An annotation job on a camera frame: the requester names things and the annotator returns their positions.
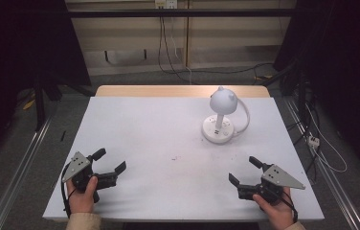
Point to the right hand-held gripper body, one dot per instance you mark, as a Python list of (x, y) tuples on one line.
[(277, 179)]

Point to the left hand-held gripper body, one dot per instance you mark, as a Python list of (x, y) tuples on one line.
[(79, 174)]

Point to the white round-base desk lamp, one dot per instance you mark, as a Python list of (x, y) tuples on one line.
[(223, 105)]

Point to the person's left hand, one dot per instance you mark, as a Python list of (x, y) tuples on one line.
[(81, 197)]

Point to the person's right hand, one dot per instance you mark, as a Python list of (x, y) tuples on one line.
[(277, 211)]

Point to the small black stick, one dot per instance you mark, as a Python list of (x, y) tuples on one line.
[(62, 135)]

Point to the white table cover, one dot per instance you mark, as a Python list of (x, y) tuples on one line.
[(155, 134)]

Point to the white floor power strip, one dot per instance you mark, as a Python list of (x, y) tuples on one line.
[(313, 141)]

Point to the black metal stand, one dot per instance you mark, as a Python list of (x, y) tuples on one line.
[(40, 105)]

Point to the wooden table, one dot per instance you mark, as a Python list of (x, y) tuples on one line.
[(168, 91)]

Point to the black curtain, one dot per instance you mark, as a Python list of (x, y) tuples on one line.
[(344, 64), (15, 48)]

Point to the black horizontal metal bar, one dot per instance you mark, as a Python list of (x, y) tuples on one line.
[(181, 13)]

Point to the aluminium floor rail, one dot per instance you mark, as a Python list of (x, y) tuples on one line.
[(18, 169), (328, 179)]

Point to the white wall socket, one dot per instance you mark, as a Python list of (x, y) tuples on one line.
[(166, 3)]

